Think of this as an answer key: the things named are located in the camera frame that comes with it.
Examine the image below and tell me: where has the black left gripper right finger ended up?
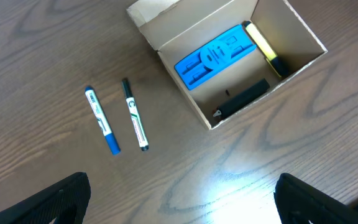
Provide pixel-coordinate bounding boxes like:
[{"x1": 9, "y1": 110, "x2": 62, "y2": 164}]
[{"x1": 273, "y1": 173, "x2": 358, "y2": 224}]

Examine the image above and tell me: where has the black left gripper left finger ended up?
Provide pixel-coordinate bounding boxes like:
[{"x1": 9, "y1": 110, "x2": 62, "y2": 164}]
[{"x1": 0, "y1": 172, "x2": 91, "y2": 224}]

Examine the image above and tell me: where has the yellow highlighter pen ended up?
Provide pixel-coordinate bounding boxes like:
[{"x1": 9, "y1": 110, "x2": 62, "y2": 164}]
[{"x1": 244, "y1": 21, "x2": 290, "y2": 78}]

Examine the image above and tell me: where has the blue whiteboard eraser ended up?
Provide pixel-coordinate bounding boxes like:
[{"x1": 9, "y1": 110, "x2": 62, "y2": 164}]
[{"x1": 174, "y1": 24, "x2": 257, "y2": 90}]

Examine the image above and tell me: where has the black whiteboard marker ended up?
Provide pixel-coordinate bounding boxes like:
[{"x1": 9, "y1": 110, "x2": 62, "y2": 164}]
[{"x1": 122, "y1": 78, "x2": 149, "y2": 151}]

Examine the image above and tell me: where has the blue whiteboard marker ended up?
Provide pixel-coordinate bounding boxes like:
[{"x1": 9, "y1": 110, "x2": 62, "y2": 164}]
[{"x1": 85, "y1": 86, "x2": 121, "y2": 155}]

